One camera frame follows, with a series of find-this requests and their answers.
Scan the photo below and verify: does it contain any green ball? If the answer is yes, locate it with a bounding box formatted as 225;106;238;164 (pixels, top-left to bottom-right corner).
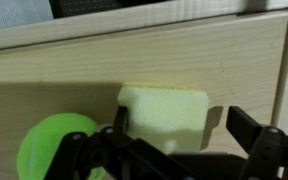
16;112;106;180

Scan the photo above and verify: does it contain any yellow sponge block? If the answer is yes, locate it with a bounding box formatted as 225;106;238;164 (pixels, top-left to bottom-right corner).
117;84;210;155

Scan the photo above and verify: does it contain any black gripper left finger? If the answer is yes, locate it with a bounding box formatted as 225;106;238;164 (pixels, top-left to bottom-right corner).
43;105;198;180

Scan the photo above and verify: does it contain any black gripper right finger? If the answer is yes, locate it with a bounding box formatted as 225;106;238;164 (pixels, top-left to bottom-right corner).
225;105;288;180

